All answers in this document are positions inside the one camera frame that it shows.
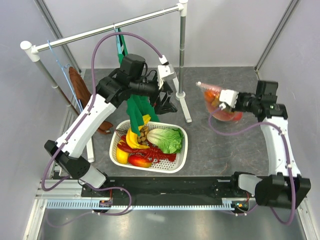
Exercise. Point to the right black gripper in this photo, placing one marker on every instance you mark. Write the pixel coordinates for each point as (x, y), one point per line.
(240, 95)

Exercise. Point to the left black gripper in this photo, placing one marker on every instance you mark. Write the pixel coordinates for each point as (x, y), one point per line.
(166, 107)

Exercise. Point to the toy watermelon slice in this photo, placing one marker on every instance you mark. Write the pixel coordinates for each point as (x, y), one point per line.
(224, 116)

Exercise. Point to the orange toy ginger root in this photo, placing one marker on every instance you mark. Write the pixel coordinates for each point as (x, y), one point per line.
(215, 103)

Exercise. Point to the clear pink zip top bag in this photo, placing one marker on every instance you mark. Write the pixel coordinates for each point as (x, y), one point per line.
(206, 86)

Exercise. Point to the toy orange fruit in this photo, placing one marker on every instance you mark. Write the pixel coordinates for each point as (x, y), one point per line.
(211, 96)

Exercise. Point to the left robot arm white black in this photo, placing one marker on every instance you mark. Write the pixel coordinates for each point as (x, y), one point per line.
(108, 95)

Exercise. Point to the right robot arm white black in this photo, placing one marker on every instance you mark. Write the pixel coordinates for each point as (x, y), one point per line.
(283, 187)

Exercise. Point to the green shirt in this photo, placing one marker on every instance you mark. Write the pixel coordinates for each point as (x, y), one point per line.
(138, 106)

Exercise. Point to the green toy lettuce leaf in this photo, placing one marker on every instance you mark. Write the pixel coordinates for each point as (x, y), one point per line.
(168, 140)

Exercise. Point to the brown toy nut cluster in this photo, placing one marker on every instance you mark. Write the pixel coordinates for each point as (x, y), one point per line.
(142, 139)

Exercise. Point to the yellow toy bananas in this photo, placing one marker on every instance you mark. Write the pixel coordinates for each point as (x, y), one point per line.
(131, 137)

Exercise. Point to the red toy lobster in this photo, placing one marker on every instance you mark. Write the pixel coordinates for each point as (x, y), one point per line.
(151, 153)

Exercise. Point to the red yellow toy mango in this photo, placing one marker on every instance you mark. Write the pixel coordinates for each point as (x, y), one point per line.
(138, 160)

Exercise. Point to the white perforated plastic basket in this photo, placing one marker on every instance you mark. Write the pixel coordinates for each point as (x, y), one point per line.
(164, 166)

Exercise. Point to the yellow toy lemon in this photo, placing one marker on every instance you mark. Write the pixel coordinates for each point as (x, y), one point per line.
(122, 156)

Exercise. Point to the blue hanger with shirt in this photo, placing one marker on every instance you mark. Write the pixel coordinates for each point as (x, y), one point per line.
(120, 44)

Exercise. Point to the brown cloth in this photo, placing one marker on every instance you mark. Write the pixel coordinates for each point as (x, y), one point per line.
(83, 95)

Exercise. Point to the white clothes rack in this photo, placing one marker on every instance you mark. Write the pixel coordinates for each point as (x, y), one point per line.
(32, 51)

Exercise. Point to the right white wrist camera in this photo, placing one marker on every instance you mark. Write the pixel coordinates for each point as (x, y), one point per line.
(228, 99)

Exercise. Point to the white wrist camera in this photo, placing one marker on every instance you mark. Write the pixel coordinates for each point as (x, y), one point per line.
(228, 99)
(165, 71)

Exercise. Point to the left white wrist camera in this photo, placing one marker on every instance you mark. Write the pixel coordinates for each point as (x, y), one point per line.
(165, 71)

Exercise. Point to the light blue wire hanger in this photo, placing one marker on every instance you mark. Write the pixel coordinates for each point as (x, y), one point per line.
(63, 69)

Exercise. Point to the white slotted cable duct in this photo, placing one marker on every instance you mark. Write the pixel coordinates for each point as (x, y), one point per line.
(76, 204)

